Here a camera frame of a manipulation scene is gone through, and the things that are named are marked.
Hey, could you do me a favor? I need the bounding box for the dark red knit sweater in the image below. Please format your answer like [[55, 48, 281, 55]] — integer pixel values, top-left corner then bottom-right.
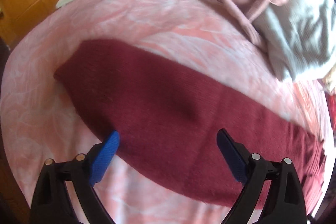
[[54, 40, 326, 210]]

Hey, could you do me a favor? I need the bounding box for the light blue-white knit garment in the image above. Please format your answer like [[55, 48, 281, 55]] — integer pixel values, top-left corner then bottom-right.
[[253, 0, 335, 81]]

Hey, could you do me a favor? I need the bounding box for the pink floral bed blanket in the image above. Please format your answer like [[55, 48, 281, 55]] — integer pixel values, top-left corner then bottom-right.
[[1, 0, 335, 223]]

